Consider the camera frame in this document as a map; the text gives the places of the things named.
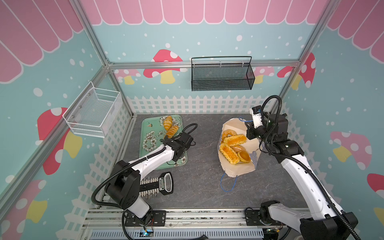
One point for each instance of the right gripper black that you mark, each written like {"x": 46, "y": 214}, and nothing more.
{"x": 252, "y": 130}

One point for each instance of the long twisted bread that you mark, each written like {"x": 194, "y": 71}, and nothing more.
{"x": 172, "y": 131}

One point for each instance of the checkered paper bag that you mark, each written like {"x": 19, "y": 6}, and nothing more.
{"x": 238, "y": 125}

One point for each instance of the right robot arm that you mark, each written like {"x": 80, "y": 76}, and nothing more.
{"x": 327, "y": 220}

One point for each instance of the oval bun bread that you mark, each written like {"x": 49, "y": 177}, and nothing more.
{"x": 238, "y": 148}

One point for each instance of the rectangular crusty pastry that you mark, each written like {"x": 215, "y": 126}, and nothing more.
{"x": 231, "y": 156}

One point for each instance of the black tool rack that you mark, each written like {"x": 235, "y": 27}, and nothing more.
{"x": 163, "y": 185}

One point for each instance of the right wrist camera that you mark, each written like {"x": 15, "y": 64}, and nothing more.
{"x": 256, "y": 116}

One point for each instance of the ring doughnut bread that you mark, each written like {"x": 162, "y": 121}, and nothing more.
{"x": 228, "y": 133}

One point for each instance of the black mesh wall basket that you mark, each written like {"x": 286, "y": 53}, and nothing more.
{"x": 227, "y": 73}

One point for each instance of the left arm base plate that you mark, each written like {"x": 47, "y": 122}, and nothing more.
{"x": 153, "y": 218}

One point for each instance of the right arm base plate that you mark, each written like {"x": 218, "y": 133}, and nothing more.
{"x": 257, "y": 217}

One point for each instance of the white wire wall basket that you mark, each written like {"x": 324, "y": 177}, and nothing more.
{"x": 93, "y": 112}

